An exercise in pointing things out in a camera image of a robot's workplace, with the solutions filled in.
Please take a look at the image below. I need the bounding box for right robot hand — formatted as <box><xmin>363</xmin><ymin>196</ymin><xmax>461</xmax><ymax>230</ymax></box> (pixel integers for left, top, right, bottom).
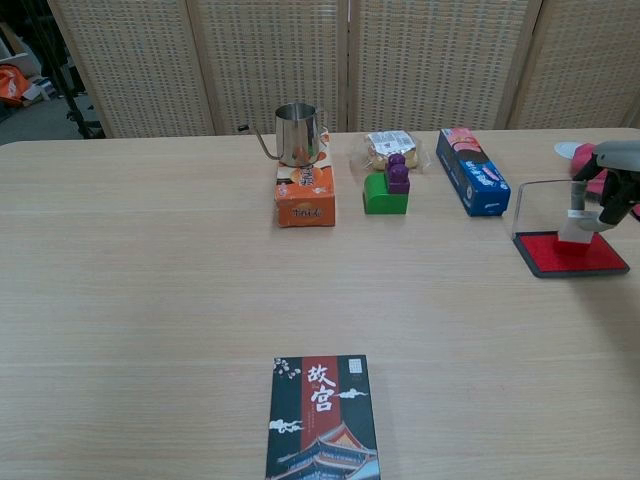
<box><xmin>569</xmin><ymin>139</ymin><xmax>640</xmax><ymax>233</ymax></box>

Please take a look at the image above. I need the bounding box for stainless steel gooseneck pitcher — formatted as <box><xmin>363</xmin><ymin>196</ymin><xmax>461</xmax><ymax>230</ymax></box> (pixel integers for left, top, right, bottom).
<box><xmin>238</xmin><ymin>102</ymin><xmax>330</xmax><ymax>167</ymax></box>

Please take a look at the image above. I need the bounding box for green toy block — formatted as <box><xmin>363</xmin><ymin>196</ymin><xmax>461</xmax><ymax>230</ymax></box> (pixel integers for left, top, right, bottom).
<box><xmin>363</xmin><ymin>170</ymin><xmax>412</xmax><ymax>216</ymax></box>

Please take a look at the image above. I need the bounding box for orange printed carton box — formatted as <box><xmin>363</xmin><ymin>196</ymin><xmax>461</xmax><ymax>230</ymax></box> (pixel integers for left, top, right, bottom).
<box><xmin>273</xmin><ymin>126</ymin><xmax>337</xmax><ymax>230</ymax></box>

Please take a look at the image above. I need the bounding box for purple toy block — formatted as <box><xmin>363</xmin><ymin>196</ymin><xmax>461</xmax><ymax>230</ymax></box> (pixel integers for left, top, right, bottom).
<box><xmin>386</xmin><ymin>153</ymin><xmax>412</xmax><ymax>195</ymax></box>

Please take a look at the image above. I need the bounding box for black Forbidden City printed box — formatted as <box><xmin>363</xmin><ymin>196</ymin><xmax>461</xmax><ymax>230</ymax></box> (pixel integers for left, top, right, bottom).
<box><xmin>264</xmin><ymin>355</ymin><xmax>383</xmax><ymax>480</ymax></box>

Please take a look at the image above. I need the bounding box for white and red stamp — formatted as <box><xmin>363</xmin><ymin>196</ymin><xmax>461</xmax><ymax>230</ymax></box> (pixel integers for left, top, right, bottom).
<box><xmin>555</xmin><ymin>209</ymin><xmax>600</xmax><ymax>255</ymax></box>

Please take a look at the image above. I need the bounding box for black tripod stand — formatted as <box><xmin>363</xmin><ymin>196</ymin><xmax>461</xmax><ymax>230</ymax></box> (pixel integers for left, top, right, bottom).
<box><xmin>24</xmin><ymin>0</ymin><xmax>107</xmax><ymax>141</ymax></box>

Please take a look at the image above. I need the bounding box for wooden rattan folding screen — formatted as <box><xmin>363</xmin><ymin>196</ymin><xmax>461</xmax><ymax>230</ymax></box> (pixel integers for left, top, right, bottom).
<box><xmin>47</xmin><ymin>0</ymin><xmax>640</xmax><ymax>139</ymax></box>

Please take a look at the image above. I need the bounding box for red ink pad with lid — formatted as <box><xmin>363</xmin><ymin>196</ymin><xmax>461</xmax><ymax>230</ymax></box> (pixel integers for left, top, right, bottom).
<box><xmin>511</xmin><ymin>179</ymin><xmax>631</xmax><ymax>279</ymax></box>

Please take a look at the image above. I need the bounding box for pink cloth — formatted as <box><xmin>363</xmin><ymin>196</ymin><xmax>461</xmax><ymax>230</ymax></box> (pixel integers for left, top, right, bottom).
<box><xmin>570</xmin><ymin>143</ymin><xmax>640</xmax><ymax>221</ymax></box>

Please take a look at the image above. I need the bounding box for orange bag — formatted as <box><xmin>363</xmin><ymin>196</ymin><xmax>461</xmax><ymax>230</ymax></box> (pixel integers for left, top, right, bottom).
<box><xmin>0</xmin><ymin>63</ymin><xmax>33</xmax><ymax>105</ymax></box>

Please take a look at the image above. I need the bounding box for blue cookie box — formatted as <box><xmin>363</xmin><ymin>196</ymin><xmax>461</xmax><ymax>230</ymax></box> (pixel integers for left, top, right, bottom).
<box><xmin>435</xmin><ymin>127</ymin><xmax>512</xmax><ymax>218</ymax></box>

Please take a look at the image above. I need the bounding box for bread in clear wrapper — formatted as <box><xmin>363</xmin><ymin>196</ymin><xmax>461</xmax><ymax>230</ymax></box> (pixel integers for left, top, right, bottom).
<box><xmin>350</xmin><ymin>130</ymin><xmax>431</xmax><ymax>176</ymax></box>

